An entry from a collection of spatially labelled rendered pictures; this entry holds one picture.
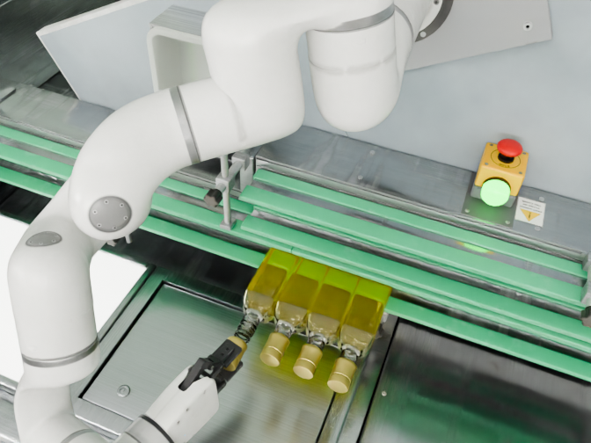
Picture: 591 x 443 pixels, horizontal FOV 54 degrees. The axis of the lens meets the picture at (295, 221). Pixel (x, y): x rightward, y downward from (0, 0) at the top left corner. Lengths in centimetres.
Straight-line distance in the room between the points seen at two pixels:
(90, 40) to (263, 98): 74
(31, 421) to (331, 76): 57
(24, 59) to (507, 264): 139
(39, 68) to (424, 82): 121
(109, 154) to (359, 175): 53
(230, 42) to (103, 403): 71
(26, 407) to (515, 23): 83
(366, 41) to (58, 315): 43
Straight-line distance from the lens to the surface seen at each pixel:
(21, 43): 181
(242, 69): 58
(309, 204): 98
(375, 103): 64
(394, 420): 110
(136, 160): 59
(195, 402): 87
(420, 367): 116
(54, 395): 84
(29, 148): 133
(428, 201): 99
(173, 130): 60
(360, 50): 61
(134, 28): 121
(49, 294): 66
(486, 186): 98
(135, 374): 110
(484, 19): 91
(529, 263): 98
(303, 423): 104
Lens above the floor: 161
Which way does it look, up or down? 41 degrees down
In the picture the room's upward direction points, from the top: 150 degrees counter-clockwise
